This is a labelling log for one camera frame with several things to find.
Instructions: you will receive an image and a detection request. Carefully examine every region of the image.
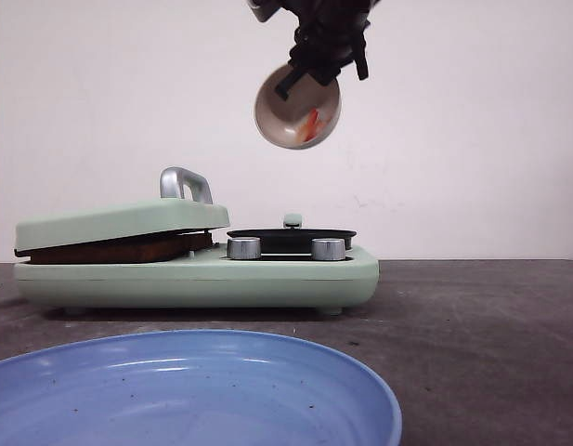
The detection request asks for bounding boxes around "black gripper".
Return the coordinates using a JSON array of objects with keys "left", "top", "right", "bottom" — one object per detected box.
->
[{"left": 275, "top": 0, "right": 377, "bottom": 100}]

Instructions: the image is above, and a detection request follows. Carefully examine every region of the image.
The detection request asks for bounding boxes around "beige ribbed ceramic bowl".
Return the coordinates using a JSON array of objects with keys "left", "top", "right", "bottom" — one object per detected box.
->
[{"left": 254, "top": 65, "right": 341, "bottom": 150}]

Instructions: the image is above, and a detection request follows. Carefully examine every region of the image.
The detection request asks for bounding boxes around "orange shrimp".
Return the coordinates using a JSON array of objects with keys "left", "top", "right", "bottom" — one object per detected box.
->
[{"left": 297, "top": 108, "right": 324, "bottom": 143}]

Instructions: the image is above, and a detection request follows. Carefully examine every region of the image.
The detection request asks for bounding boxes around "breakfast maker hinged lid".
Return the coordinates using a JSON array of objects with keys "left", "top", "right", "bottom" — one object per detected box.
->
[{"left": 14, "top": 166, "right": 230, "bottom": 256}]

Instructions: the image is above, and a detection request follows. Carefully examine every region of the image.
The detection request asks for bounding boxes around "white bread slice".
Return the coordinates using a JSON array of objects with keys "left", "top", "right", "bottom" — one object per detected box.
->
[
  {"left": 176, "top": 232, "right": 214, "bottom": 253},
  {"left": 30, "top": 237, "right": 187, "bottom": 265}
]

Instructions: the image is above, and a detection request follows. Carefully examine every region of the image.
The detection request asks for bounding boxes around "mint green breakfast maker base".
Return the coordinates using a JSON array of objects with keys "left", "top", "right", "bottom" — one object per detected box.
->
[{"left": 12, "top": 213, "right": 380, "bottom": 318}]

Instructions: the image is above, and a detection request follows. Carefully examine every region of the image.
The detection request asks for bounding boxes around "black round frying pan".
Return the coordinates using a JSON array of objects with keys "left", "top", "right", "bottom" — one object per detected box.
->
[{"left": 227, "top": 228, "right": 357, "bottom": 255}]

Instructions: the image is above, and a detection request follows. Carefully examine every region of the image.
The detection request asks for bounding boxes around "right silver control knob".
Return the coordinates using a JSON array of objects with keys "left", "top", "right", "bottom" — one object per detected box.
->
[{"left": 311, "top": 238, "right": 346, "bottom": 261}]

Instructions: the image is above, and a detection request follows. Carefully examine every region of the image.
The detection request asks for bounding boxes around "silver control knob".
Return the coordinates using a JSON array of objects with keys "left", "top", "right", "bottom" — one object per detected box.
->
[
  {"left": 227, "top": 237, "right": 261, "bottom": 260},
  {"left": 311, "top": 238, "right": 346, "bottom": 261}
]

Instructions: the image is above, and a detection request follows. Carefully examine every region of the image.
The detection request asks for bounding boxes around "left silver control knob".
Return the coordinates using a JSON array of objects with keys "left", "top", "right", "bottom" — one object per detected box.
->
[{"left": 227, "top": 237, "right": 261, "bottom": 260}]

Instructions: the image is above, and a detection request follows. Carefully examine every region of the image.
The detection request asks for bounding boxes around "blue ceramic plate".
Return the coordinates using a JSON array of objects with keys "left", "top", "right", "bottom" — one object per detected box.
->
[{"left": 0, "top": 330, "right": 402, "bottom": 445}]

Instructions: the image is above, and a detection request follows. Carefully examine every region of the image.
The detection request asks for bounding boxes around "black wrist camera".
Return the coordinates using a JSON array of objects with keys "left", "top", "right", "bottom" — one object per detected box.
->
[{"left": 246, "top": 0, "right": 282, "bottom": 22}]

